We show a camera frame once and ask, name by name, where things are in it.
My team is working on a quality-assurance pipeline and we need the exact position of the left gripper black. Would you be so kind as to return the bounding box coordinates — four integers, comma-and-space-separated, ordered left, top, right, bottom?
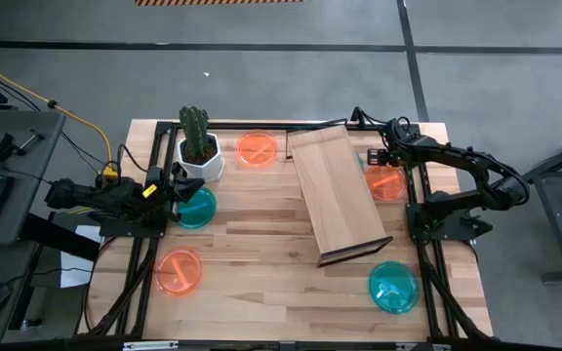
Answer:
156, 163, 207, 222

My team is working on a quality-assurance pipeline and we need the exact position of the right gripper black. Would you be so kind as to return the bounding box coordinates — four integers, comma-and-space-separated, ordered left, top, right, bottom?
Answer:
367, 137, 403, 170

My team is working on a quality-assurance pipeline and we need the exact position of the teal translucent plate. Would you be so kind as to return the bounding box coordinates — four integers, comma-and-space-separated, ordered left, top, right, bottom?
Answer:
368, 260, 422, 315
176, 187, 218, 230

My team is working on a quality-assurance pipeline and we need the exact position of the orange translucent plate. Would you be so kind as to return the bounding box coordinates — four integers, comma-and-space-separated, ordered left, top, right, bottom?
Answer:
363, 164, 408, 203
154, 248, 204, 297
235, 130, 280, 170

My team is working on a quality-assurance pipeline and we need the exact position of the green cactus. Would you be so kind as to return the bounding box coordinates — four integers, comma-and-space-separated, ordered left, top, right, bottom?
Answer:
179, 104, 211, 158

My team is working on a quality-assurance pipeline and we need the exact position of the black flat panel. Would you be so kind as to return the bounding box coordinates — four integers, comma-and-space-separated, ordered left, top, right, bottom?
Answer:
20, 213, 101, 262

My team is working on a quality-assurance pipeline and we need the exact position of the white paper sheet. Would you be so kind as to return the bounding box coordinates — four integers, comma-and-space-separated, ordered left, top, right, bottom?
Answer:
60, 223, 102, 289

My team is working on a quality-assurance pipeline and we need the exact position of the silver metal rod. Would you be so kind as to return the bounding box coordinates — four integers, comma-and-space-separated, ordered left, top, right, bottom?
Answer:
16, 128, 47, 152

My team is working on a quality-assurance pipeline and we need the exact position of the grey side desk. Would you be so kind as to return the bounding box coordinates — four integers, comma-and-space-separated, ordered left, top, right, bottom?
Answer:
0, 107, 67, 343

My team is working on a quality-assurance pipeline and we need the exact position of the orange black hazard tape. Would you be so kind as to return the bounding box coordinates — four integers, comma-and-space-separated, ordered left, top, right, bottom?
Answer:
133, 0, 306, 8

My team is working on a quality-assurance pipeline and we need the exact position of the black cable bundle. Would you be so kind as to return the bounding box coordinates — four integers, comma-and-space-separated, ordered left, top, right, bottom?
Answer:
350, 105, 412, 147

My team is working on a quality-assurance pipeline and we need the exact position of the black looped cable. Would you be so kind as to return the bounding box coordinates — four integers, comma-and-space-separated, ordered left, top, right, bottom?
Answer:
116, 142, 149, 175

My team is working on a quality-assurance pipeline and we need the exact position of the silver metal bracket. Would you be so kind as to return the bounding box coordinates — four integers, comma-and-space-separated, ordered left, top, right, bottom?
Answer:
395, 342, 452, 351
122, 340, 180, 351

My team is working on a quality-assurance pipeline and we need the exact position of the yellow cable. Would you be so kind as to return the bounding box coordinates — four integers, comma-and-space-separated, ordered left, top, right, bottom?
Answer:
0, 53, 115, 170

